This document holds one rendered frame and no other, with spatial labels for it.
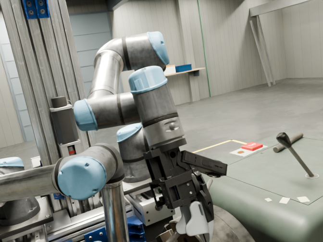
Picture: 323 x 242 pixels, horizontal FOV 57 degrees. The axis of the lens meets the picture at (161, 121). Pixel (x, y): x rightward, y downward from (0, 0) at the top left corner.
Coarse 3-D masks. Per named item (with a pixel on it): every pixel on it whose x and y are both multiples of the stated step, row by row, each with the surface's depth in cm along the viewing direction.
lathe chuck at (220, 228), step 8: (216, 216) 78; (168, 224) 87; (216, 224) 75; (224, 224) 75; (216, 232) 72; (224, 232) 73; (232, 232) 73; (184, 240) 77; (192, 240) 73; (200, 240) 70; (216, 240) 71; (224, 240) 71; (232, 240) 71
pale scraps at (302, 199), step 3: (267, 198) 78; (282, 198) 77; (285, 198) 77; (288, 198) 76; (300, 198) 76; (303, 198) 75; (306, 198) 75; (267, 201) 77; (282, 201) 76; (285, 201) 75; (300, 201) 74; (303, 201) 74; (306, 201) 74; (309, 201) 74
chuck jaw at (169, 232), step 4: (168, 228) 84; (164, 232) 81; (168, 232) 81; (172, 232) 81; (160, 236) 80; (164, 236) 80; (168, 236) 81; (160, 240) 80; (164, 240) 80; (176, 240) 81
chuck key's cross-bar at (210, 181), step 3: (210, 180) 81; (207, 183) 80; (210, 183) 80; (207, 186) 79; (210, 186) 79; (174, 231) 58; (174, 234) 57; (177, 234) 57; (171, 237) 56; (174, 237) 56; (177, 237) 57; (168, 240) 54; (171, 240) 55; (174, 240) 56
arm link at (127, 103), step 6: (120, 96) 67; (126, 96) 67; (132, 96) 67; (126, 102) 66; (132, 102) 66; (126, 108) 66; (132, 108) 66; (126, 114) 66; (132, 114) 66; (126, 120) 67; (132, 120) 67; (138, 120) 68
